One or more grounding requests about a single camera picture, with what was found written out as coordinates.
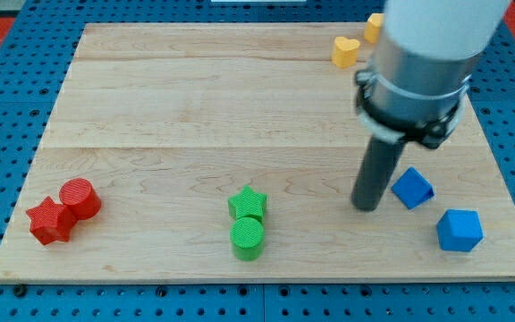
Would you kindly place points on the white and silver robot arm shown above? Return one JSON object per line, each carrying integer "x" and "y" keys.
{"x": 415, "y": 82}

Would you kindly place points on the green star block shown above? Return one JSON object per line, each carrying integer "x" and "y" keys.
{"x": 248, "y": 203}

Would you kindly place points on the wooden board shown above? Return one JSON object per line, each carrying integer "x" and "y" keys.
{"x": 168, "y": 121}

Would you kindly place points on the yellow block at board edge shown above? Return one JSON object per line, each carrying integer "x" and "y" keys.
{"x": 373, "y": 27}

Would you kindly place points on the red star block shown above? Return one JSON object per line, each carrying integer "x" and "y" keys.
{"x": 51, "y": 222}

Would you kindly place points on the green cylinder block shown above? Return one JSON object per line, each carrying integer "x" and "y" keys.
{"x": 247, "y": 237}

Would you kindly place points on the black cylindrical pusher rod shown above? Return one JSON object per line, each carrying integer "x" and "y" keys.
{"x": 375, "y": 173}

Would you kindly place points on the yellow heart block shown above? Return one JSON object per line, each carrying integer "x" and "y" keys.
{"x": 345, "y": 52}

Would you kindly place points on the blue triangular prism block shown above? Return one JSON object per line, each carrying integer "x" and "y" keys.
{"x": 413, "y": 189}

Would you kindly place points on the red cylinder block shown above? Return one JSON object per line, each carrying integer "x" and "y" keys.
{"x": 79, "y": 196}

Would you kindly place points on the blue hexagonal block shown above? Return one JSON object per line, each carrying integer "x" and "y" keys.
{"x": 459, "y": 230}

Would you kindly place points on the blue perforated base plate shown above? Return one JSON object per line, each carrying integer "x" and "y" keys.
{"x": 34, "y": 58}

